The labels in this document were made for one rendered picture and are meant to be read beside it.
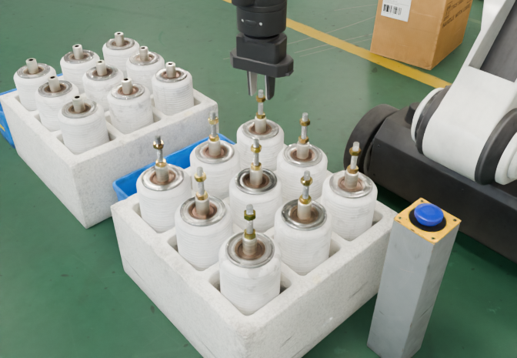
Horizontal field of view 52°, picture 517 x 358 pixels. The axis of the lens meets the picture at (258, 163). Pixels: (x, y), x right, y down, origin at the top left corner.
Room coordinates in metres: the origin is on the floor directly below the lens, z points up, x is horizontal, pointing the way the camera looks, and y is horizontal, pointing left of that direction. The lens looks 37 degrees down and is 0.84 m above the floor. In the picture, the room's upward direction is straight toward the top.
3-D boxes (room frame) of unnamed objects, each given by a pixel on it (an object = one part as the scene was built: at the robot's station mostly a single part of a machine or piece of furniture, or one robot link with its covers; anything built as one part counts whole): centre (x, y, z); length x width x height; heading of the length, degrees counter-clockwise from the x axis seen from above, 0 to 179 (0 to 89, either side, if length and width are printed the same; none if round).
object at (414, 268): (0.57, -0.25, 0.16); 0.07 x 0.07 x 0.31; 42
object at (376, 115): (1.07, -0.29, 0.10); 0.20 x 0.05 x 0.20; 133
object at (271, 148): (0.90, 0.00, 0.16); 0.10 x 0.10 x 0.18
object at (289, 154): (0.81, -0.08, 0.25); 0.08 x 0.08 x 0.01
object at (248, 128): (0.90, 0.00, 0.25); 0.08 x 0.08 x 0.01
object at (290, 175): (0.81, -0.08, 0.16); 0.10 x 0.10 x 0.18
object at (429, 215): (0.57, -0.25, 0.32); 0.04 x 0.04 x 0.02
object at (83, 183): (1.14, 0.38, 0.09); 0.39 x 0.39 x 0.18; 42
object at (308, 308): (0.73, 0.00, 0.09); 0.39 x 0.39 x 0.18; 42
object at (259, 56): (0.90, 0.00, 0.45); 0.13 x 0.10 x 0.12; 64
